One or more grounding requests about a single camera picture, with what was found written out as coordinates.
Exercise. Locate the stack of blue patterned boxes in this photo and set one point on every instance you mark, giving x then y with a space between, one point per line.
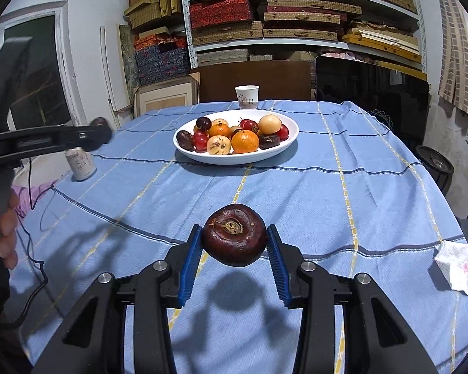
160 60

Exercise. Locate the tangerine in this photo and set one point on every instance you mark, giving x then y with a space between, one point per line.
219 130
245 141

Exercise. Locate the white oval plate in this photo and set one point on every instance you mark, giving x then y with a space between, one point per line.
234 157

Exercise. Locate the shiny dark plum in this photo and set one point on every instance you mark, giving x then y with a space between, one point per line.
203 123

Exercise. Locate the pile of tan flat cases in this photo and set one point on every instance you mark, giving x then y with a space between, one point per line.
300 17

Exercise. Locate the purple shirt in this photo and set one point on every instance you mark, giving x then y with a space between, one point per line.
27 198

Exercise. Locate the blue striped tablecloth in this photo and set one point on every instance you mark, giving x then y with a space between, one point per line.
316 187

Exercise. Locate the stack of tan woven boxes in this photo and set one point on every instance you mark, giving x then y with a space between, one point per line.
152 7

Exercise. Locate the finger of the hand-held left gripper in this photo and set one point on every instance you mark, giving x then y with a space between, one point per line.
70 138

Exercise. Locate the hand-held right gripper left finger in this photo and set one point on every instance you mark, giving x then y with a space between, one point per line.
191 265

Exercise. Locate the framed wooden panel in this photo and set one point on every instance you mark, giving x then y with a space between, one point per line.
163 97

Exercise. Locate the brown wooden board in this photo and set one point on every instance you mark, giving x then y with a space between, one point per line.
253 74

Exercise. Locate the beige brick pattern curtain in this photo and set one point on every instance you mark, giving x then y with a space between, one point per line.
456 46

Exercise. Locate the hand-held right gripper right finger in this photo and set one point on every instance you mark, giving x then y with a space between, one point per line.
277 265

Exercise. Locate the person's left hand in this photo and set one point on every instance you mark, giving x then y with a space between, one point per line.
8 233

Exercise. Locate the grey framed window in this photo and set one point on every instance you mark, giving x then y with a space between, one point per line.
46 78

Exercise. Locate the white leaning strip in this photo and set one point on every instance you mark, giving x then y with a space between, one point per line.
109 78

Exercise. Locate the large red patterned box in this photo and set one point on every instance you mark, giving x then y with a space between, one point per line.
220 11

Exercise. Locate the black flat screen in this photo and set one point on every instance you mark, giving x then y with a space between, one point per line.
370 93

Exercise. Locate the green patterned board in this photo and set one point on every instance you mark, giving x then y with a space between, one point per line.
128 54

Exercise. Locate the beige round fruit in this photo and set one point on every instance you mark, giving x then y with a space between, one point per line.
219 121
270 123
219 145

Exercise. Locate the black round stool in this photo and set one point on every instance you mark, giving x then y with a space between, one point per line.
435 163

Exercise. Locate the crumpled white tissue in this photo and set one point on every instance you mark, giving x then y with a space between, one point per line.
458 267

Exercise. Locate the white drink can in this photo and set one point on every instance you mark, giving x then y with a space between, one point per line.
81 165

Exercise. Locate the red cherry tomato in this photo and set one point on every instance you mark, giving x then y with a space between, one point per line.
283 131
199 135
250 126
201 145

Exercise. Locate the white metal shelf rack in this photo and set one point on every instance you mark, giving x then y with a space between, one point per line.
185 27

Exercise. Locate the white paper cup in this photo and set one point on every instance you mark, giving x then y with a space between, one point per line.
247 97

